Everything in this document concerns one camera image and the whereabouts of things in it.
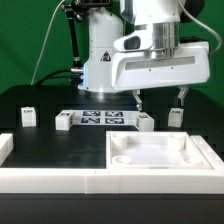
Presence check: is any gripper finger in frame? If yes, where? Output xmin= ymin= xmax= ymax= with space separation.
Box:
xmin=132 ymin=90 xmax=142 ymax=111
xmin=177 ymin=86 xmax=188 ymax=107

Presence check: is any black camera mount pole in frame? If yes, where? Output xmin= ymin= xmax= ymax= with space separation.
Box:
xmin=60 ymin=0 xmax=113 ymax=71

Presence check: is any white square table top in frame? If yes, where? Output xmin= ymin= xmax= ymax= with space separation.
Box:
xmin=106 ymin=131 xmax=212 ymax=170

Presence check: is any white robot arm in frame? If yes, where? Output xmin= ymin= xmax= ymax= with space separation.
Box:
xmin=79 ymin=0 xmax=210 ymax=97

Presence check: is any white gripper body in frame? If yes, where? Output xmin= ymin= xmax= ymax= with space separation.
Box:
xmin=111 ymin=35 xmax=210 ymax=91

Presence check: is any white U-shaped obstacle fence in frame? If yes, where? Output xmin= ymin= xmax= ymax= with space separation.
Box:
xmin=0 ymin=134 xmax=224 ymax=194

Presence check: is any black cable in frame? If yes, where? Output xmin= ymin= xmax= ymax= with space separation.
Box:
xmin=34 ymin=68 xmax=83 ymax=87

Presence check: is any grey cable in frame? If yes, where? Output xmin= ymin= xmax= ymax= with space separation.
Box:
xmin=30 ymin=0 xmax=68 ymax=86

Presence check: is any fiducial marker sheet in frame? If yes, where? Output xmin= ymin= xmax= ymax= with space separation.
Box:
xmin=73 ymin=110 xmax=138 ymax=126

